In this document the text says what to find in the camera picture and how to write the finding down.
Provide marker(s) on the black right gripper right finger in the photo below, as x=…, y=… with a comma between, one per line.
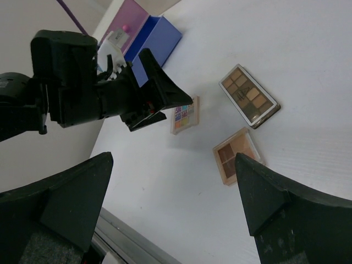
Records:
x=291, y=222

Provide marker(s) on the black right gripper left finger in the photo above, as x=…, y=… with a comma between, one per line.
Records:
x=53, y=220

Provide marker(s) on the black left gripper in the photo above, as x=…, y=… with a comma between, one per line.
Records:
x=66, y=82

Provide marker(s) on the purple drawer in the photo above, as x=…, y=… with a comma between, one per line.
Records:
x=160, y=36

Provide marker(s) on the square pink eyeshadow palette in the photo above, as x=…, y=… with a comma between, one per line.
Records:
x=225, y=153

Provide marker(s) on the pink drawer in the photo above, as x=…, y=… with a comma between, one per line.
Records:
x=126, y=23

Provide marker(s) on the colourful eyeshadow palette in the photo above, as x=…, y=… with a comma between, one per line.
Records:
x=185, y=117

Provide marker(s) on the long brown eyeshadow palette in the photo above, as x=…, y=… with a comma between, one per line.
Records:
x=249, y=97

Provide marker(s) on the aluminium rail frame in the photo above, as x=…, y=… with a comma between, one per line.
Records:
x=114, y=237

